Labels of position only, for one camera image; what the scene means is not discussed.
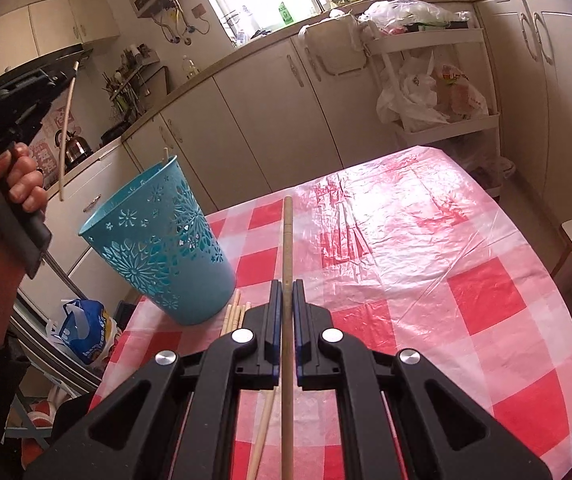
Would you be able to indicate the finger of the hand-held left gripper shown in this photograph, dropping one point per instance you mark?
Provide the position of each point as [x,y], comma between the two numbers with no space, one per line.
[45,81]

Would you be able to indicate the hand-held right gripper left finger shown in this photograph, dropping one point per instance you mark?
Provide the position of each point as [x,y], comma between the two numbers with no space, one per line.
[276,320]

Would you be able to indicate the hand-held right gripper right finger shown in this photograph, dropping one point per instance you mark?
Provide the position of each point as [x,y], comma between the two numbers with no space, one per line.
[298,320]

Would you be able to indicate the blue cutout plastic basket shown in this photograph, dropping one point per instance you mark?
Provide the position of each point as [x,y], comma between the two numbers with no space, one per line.
[175,260]

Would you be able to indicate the black range hood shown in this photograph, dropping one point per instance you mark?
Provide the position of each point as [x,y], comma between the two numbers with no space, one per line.
[73,55]

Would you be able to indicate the steel kettle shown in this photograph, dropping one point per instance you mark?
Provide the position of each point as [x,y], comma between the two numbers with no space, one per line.
[75,149]

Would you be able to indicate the kitchen utensil rack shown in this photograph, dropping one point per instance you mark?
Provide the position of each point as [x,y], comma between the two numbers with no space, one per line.
[128,90]

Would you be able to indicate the black wok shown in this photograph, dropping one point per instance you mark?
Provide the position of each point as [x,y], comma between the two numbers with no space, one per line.
[114,132]

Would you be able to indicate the red checkered tablecloth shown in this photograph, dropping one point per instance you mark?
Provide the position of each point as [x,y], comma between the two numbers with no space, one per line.
[441,285]

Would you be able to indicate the blue plastic bag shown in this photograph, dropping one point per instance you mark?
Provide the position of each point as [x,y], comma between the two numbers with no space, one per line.
[83,332]

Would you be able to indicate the white base kitchen cabinets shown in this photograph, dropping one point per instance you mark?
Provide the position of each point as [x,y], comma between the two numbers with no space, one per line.
[266,110]

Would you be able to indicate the clear spray bottle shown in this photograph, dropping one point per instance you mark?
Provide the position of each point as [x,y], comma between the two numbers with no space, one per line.
[250,25]

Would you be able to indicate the green bottle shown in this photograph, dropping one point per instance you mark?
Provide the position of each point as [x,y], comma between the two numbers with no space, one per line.
[285,14]

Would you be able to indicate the white plastic bag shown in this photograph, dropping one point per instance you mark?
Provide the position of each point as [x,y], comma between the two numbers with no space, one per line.
[413,100]

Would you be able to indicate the white hanging bag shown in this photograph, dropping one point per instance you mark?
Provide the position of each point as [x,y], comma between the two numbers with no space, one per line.
[333,45]

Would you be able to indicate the orange printed plastic bag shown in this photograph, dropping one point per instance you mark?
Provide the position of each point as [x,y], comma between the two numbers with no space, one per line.
[463,95]

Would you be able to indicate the clear plastic bag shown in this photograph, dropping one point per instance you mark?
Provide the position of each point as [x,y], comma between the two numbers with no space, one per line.
[406,12]

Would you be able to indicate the white tall cabinet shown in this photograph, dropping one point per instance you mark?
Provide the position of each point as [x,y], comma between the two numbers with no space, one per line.
[531,85]

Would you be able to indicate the white trolley rack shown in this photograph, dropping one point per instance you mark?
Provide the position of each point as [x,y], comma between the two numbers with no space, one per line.
[476,37]

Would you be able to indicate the white wall cabinets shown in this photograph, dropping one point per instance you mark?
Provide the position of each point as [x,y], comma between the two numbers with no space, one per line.
[55,25]

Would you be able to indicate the pink wall sticker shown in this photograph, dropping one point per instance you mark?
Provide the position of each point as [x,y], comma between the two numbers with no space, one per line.
[48,145]

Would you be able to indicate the metal chair frame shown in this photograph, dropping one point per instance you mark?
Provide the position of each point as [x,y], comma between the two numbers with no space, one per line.
[60,272]

